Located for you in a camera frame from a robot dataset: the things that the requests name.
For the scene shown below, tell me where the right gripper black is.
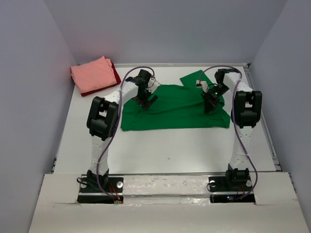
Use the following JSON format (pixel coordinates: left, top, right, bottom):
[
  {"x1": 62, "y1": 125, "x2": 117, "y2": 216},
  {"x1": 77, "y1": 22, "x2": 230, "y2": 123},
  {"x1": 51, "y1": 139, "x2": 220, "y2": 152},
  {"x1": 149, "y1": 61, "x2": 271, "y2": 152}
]
[{"x1": 201, "y1": 83, "x2": 229, "y2": 113}]

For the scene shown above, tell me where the green t shirt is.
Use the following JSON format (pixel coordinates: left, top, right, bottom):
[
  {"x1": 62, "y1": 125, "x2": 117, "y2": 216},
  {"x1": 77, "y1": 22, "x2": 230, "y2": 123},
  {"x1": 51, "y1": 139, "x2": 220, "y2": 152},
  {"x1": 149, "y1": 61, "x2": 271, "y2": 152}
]
[{"x1": 121, "y1": 70, "x2": 230, "y2": 132}]

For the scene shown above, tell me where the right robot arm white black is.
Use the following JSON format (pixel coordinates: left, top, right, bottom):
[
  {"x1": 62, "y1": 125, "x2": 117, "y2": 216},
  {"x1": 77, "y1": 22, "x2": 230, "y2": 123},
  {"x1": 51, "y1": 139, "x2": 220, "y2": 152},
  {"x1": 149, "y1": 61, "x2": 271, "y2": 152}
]
[{"x1": 196, "y1": 66, "x2": 262, "y2": 195}]

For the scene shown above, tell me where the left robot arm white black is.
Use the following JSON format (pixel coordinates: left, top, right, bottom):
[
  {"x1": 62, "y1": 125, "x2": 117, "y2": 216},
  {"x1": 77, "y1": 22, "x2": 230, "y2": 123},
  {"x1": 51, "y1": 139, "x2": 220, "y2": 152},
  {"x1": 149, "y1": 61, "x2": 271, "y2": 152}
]
[{"x1": 86, "y1": 66, "x2": 160, "y2": 193}]

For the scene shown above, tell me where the dark red folded t shirt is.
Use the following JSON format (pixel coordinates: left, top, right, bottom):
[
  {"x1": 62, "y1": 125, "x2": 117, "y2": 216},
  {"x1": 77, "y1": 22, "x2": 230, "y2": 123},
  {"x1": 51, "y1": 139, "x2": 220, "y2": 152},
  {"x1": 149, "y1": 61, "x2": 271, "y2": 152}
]
[{"x1": 80, "y1": 59, "x2": 121, "y2": 97}]

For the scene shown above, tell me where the pink folded t shirt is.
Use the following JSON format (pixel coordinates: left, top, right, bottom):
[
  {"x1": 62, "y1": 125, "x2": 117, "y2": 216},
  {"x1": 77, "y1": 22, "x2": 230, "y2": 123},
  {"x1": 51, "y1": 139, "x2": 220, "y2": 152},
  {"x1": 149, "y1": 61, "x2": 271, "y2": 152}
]
[{"x1": 70, "y1": 56, "x2": 117, "y2": 94}]

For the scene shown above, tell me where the white cardboard front cover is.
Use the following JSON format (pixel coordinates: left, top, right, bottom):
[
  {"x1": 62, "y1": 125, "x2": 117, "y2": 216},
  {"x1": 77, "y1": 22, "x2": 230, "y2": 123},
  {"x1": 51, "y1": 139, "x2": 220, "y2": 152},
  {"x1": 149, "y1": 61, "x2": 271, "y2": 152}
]
[{"x1": 30, "y1": 172, "x2": 309, "y2": 233}]

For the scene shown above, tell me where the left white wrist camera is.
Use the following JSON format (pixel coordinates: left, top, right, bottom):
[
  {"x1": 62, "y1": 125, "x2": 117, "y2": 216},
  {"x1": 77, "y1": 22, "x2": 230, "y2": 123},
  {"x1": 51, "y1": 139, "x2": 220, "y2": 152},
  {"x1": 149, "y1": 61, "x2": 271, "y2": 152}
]
[{"x1": 147, "y1": 78, "x2": 161, "y2": 94}]

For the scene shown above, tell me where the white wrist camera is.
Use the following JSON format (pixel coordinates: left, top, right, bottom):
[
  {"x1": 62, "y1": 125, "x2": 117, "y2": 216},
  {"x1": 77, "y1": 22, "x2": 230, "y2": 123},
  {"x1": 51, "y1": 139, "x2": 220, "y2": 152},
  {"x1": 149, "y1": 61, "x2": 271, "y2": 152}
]
[
  {"x1": 196, "y1": 80, "x2": 209, "y2": 92},
  {"x1": 147, "y1": 78, "x2": 161, "y2": 94}
]

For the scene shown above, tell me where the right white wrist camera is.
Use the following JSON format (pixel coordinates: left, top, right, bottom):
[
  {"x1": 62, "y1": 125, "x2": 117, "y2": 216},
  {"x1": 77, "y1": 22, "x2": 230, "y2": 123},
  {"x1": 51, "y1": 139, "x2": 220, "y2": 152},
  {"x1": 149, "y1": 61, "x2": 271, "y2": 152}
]
[{"x1": 196, "y1": 80, "x2": 209, "y2": 92}]

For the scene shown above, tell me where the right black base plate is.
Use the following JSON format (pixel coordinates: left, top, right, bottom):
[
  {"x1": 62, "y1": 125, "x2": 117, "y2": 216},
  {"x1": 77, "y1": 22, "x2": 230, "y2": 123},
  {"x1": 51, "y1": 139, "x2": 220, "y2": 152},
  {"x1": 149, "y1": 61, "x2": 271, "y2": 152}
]
[{"x1": 207, "y1": 176, "x2": 256, "y2": 204}]

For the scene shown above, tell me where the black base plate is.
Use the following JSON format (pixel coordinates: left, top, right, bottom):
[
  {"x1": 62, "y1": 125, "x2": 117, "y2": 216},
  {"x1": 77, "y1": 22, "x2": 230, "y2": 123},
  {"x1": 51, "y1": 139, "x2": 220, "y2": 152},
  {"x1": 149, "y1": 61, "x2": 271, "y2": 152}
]
[
  {"x1": 207, "y1": 176, "x2": 256, "y2": 204},
  {"x1": 76, "y1": 176, "x2": 124, "y2": 204}
]

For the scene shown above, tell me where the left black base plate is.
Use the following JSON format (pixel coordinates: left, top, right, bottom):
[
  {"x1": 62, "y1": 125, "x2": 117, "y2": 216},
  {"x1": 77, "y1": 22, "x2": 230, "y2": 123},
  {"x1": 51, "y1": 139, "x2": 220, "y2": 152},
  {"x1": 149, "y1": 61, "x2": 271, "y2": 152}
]
[{"x1": 76, "y1": 176, "x2": 124, "y2": 204}]

